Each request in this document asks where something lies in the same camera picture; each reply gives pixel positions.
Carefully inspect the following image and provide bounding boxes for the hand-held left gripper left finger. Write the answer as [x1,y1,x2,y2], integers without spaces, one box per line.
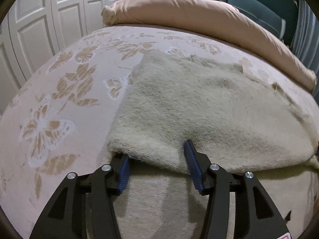
[29,154,132,239]

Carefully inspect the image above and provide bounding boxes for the beige pink duvet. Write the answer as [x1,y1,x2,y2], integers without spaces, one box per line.
[101,0,318,91]

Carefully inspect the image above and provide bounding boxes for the blue grey pleated curtain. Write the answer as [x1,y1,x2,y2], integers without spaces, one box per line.
[290,0,319,81]

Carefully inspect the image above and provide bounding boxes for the white panelled wardrobe doors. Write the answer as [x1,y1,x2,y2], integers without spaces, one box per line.
[0,0,124,91]

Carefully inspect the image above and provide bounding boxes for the cream fuzzy sweater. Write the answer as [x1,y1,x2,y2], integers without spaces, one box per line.
[107,49,319,239]

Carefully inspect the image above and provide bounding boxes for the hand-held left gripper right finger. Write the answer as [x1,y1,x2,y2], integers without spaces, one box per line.
[183,139,291,239]

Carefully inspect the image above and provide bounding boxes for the butterfly printed blanket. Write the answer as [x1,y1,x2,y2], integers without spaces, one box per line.
[0,23,319,239]

